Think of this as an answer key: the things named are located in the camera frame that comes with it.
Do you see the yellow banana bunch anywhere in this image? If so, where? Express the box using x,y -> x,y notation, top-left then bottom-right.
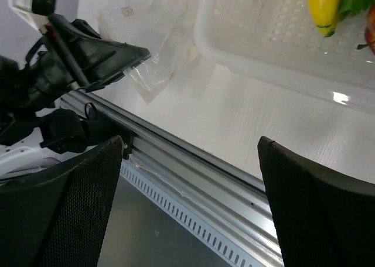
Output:
308,0 -> 341,38

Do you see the white perforated plastic basket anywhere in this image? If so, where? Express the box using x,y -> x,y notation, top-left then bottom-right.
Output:
194,0 -> 374,114

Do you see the aluminium front rail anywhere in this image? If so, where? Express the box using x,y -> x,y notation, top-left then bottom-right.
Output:
61,92 -> 283,263

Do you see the clear polka-dot zip bag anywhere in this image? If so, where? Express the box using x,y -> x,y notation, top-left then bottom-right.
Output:
97,0 -> 200,103

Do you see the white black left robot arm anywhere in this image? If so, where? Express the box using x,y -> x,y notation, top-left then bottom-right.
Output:
1,14 -> 151,175

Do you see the white slotted cable duct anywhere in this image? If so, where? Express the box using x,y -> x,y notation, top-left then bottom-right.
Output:
120,160 -> 284,266

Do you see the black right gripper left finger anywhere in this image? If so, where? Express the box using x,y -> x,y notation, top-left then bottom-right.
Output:
1,136 -> 122,266

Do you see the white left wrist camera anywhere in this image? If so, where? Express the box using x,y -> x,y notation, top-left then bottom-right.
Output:
8,0 -> 57,30

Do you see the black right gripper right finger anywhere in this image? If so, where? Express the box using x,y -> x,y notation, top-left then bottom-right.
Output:
257,136 -> 374,266

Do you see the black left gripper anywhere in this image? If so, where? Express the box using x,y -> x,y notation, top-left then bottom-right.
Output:
1,13 -> 151,109

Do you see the dark red apple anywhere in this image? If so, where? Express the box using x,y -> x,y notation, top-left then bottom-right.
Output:
356,5 -> 374,53

